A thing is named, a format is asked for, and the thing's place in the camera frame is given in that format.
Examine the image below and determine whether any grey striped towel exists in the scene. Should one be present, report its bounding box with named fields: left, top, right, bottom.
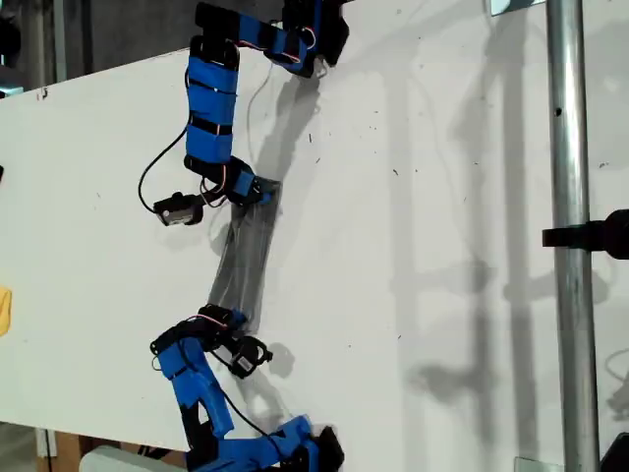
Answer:
left=205, top=177, right=284, bottom=334

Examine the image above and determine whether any white box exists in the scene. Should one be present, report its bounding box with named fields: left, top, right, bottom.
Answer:
left=79, top=444, right=191, bottom=472

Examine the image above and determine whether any wooden table support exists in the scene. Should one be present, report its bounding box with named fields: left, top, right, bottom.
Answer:
left=34, top=428, right=97, bottom=472

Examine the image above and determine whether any yellow object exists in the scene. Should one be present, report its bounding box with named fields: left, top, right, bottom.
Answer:
left=0, top=286, right=14, bottom=338

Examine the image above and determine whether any dark round background object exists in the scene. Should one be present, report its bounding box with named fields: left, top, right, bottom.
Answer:
left=0, top=14, right=24, bottom=65

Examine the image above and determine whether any black clamp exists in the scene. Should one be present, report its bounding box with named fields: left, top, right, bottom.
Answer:
left=542, top=208, right=629, bottom=261

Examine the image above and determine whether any black rounded object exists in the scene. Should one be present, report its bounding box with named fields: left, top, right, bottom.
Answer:
left=598, top=432, right=629, bottom=472

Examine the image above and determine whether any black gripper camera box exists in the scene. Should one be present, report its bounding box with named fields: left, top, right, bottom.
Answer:
left=215, top=336, right=274, bottom=380
left=153, top=193, right=203, bottom=228

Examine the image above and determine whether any black camera cable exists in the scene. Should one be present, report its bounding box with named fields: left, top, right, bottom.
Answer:
left=208, top=343, right=276, bottom=442
left=138, top=125, right=191, bottom=215

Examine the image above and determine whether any steel post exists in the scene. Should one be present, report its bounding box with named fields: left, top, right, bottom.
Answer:
left=544, top=0, right=601, bottom=472

